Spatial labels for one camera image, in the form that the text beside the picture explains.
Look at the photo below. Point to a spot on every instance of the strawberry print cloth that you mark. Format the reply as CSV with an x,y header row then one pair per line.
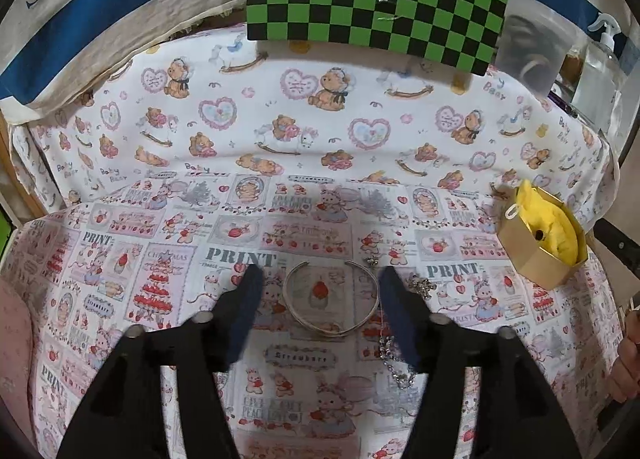
x,y
319,377

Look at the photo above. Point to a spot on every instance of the right hand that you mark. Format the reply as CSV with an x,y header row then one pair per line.
x,y
623,380

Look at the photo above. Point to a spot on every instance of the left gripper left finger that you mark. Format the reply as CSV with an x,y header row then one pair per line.
x,y
121,414

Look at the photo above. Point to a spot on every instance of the baby bear print cloth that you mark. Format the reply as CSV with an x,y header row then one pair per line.
x,y
218,102

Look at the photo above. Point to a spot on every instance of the gold hexagonal jewelry box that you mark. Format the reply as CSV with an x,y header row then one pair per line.
x,y
527,256

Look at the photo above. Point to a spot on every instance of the yellow cloth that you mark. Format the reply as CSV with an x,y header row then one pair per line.
x,y
548,223

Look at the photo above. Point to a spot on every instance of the clear pump bottle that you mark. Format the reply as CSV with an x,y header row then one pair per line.
x,y
598,87

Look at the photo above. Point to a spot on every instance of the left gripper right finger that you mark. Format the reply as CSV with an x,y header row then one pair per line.
x,y
518,415

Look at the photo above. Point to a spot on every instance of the frosted plastic container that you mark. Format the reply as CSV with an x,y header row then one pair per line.
x,y
533,43

